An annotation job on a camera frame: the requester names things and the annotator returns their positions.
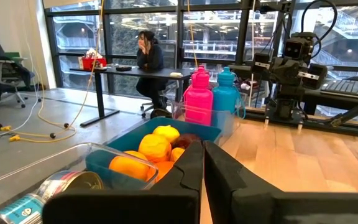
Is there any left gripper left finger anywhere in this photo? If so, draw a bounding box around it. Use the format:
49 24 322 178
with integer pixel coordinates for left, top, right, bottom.
42 140 204 224

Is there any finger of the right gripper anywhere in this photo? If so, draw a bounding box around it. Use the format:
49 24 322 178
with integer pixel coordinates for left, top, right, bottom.
251 52 272 75
299 63 329 90

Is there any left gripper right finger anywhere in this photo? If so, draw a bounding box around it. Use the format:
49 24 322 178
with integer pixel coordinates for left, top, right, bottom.
203 140 358 224

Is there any round orange toy fruit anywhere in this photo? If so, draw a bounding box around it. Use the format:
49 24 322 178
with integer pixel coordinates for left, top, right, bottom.
108 150 150 182

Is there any red-orange toy tomato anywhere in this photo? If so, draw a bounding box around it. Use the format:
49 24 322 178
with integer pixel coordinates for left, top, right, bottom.
146 161 175 184

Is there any blue squeeze bottle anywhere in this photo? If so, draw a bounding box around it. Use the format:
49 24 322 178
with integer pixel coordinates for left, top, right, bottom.
211 67 247 121

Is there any squat orange toy pepper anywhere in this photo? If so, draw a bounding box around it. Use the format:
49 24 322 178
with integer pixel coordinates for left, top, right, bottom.
137 133 173 164

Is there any gold-lid tin can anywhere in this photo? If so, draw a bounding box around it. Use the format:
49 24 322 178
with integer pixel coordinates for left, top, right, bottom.
35 170 104 203

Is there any pink squeeze bottle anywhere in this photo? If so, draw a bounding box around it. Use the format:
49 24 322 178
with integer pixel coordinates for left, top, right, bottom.
183 65 214 127

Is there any yellow toy lemon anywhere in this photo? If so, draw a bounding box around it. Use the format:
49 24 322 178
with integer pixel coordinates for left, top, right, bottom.
152 124 181 144

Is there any dark purple toy plum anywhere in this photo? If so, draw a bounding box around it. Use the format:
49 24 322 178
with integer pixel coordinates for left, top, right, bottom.
172 133 202 150

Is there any silver-lid tin can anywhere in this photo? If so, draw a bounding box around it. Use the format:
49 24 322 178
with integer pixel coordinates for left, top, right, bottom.
0 192 48 224

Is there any black keyboard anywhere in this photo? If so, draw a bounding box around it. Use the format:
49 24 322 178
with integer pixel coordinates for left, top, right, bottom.
320 79 358 96

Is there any clear plastic bin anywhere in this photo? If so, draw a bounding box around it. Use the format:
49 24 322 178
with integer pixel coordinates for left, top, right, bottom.
0 142 160 218
171 101 245 138

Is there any teal plastic bin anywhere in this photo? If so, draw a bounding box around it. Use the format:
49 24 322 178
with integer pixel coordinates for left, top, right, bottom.
85 116 223 190

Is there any grey office chair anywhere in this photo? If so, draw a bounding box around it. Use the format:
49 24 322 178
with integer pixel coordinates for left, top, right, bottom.
140 80 180 119

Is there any person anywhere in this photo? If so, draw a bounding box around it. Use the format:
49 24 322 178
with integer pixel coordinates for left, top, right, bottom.
135 30 169 110

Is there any black office desk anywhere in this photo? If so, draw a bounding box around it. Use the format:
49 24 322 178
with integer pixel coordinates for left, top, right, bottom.
69 67 194 128

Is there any red box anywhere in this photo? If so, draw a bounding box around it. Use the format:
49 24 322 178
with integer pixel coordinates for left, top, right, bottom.
81 48 108 71

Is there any grey chair with dark jacket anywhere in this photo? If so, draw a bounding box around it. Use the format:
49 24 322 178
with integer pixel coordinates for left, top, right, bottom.
0 37 43 110

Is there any white hanging cable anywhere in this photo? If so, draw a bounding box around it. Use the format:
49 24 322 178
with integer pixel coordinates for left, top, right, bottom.
248 0 258 108

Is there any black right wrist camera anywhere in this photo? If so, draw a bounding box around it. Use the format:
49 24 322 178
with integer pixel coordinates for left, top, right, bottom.
283 32 316 65

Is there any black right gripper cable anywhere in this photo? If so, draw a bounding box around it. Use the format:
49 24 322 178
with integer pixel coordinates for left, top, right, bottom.
301 0 339 60

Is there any yellow hanging cable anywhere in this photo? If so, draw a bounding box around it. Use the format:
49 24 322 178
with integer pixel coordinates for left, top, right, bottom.
186 0 199 68

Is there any yellow floor cable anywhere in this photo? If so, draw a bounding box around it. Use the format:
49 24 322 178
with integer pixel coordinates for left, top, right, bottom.
0 0 105 143

